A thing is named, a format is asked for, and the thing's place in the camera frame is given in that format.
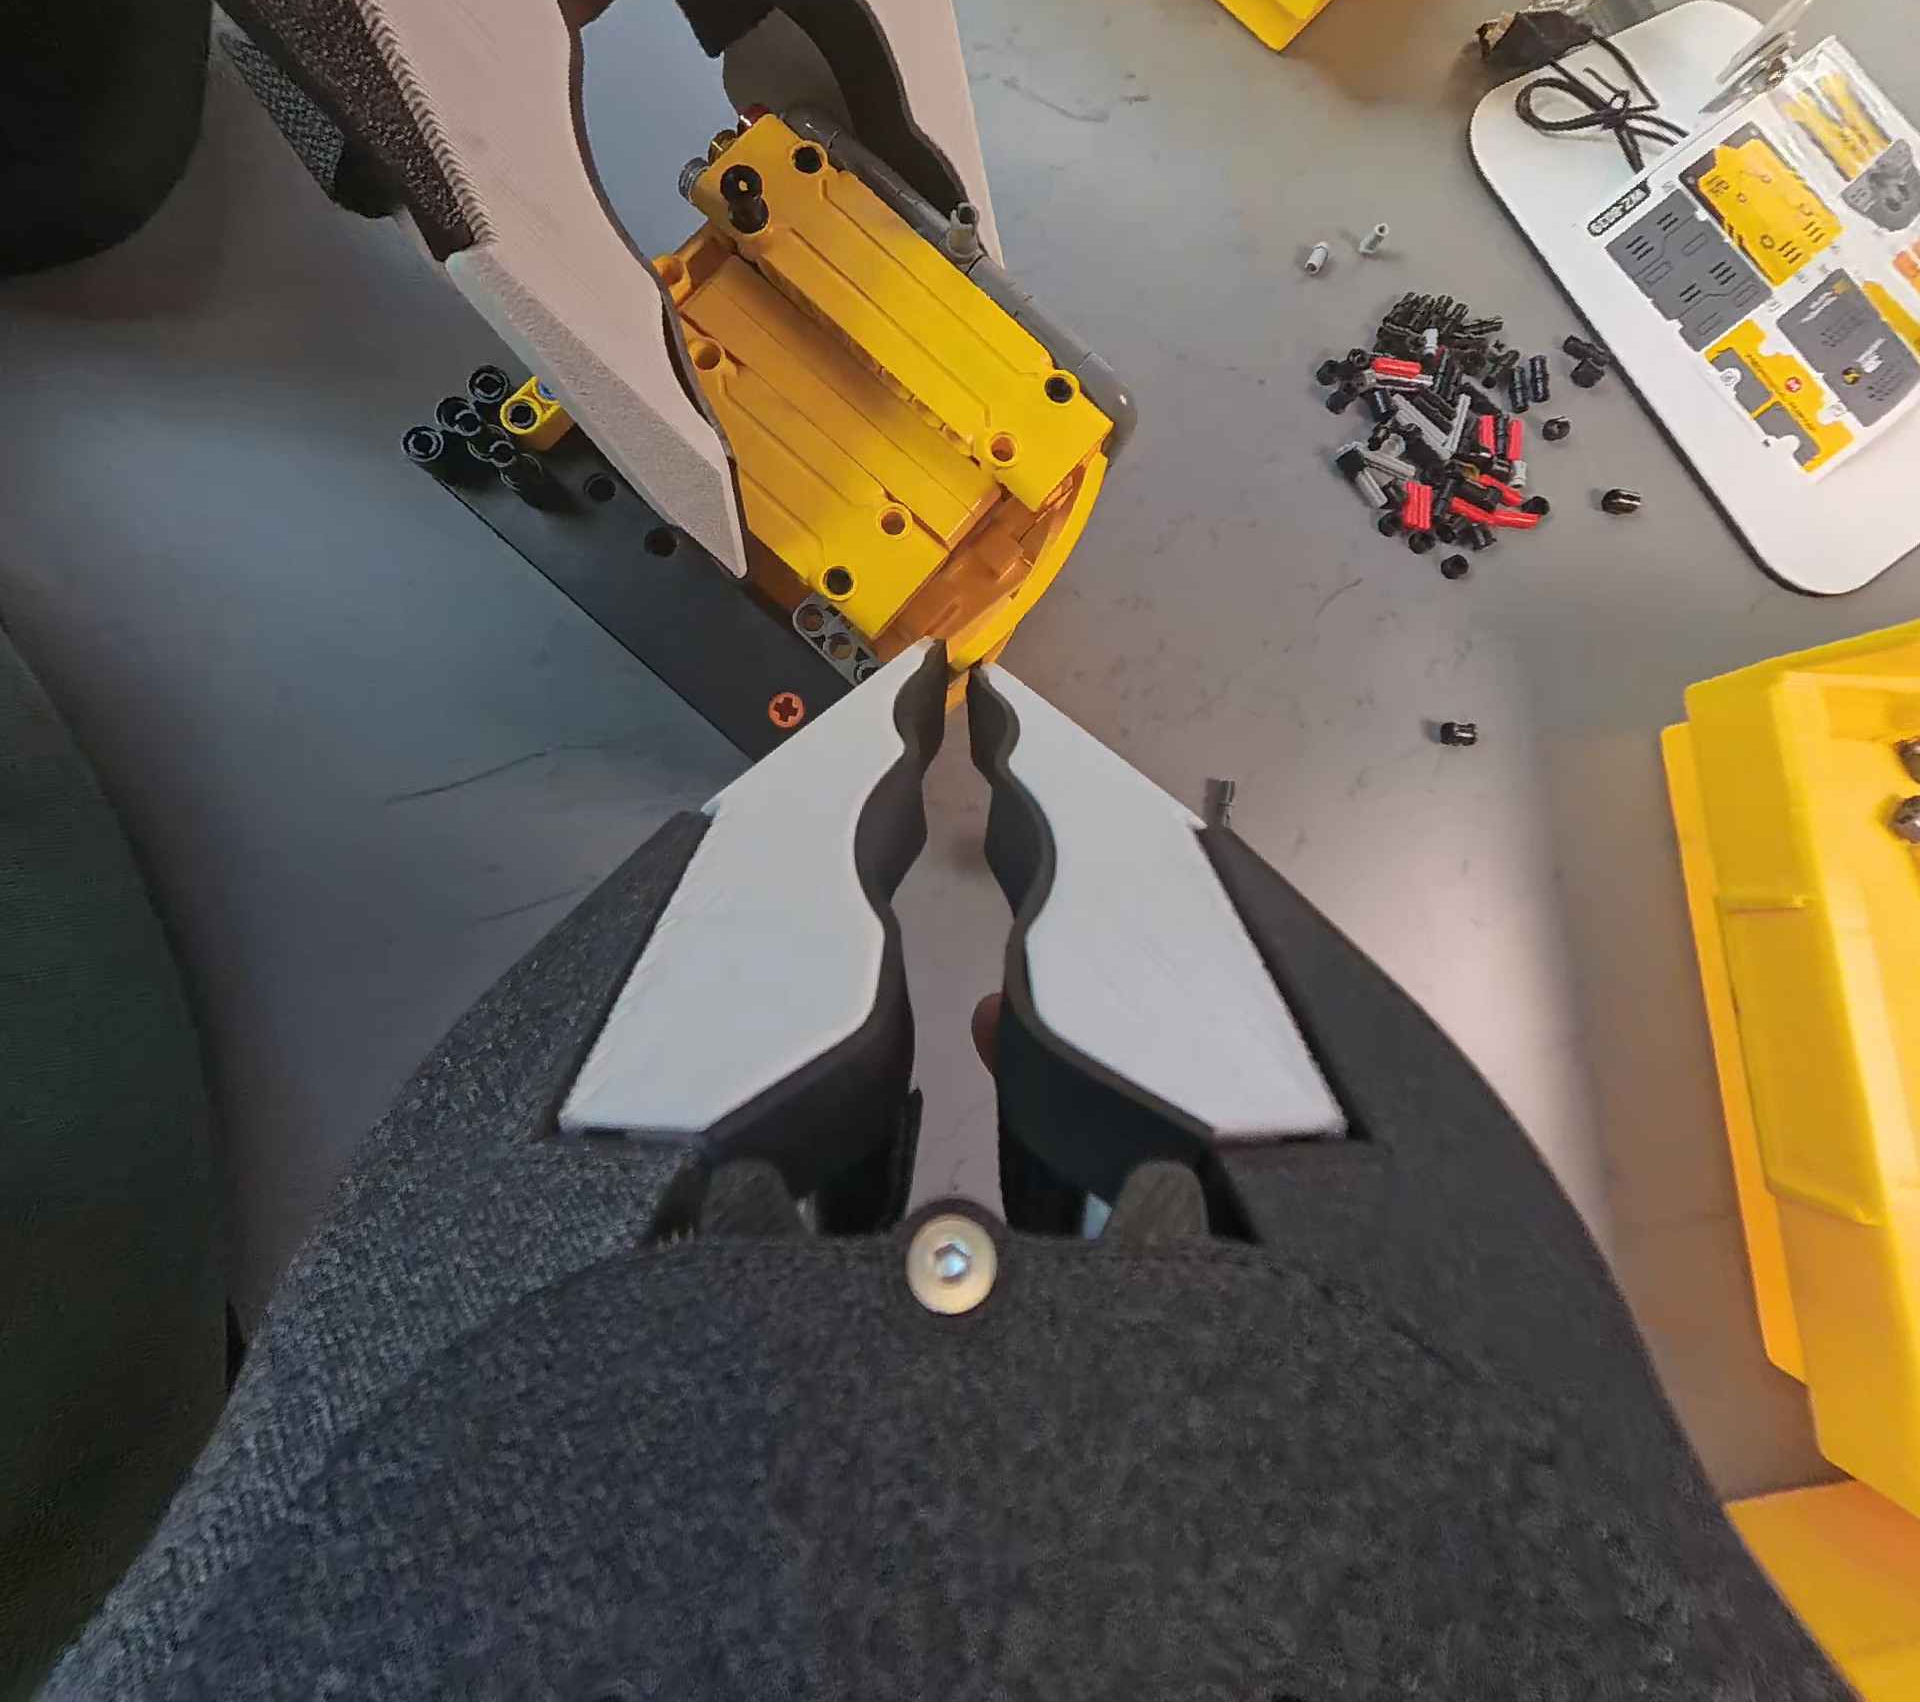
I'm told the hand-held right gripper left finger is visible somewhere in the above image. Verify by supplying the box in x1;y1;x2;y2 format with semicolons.
558;645;951;1147

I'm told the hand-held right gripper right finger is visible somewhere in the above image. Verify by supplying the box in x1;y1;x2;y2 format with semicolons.
967;665;1351;1145

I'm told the yellow lego vehicle model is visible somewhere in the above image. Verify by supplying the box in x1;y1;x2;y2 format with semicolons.
402;104;1141;763

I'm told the pile of small lego pins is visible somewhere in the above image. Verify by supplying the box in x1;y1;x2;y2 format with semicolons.
1316;293;1614;581

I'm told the black power plug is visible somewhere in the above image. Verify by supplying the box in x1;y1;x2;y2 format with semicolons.
1476;0;1609;70

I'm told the yellow divided parts bin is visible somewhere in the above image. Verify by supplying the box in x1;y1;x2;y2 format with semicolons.
1662;622;1920;1525

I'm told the white book stand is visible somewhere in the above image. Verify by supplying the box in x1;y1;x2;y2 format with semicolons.
1470;0;1920;599

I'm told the black cable bundle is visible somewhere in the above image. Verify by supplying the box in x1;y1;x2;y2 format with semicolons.
1514;37;1691;174

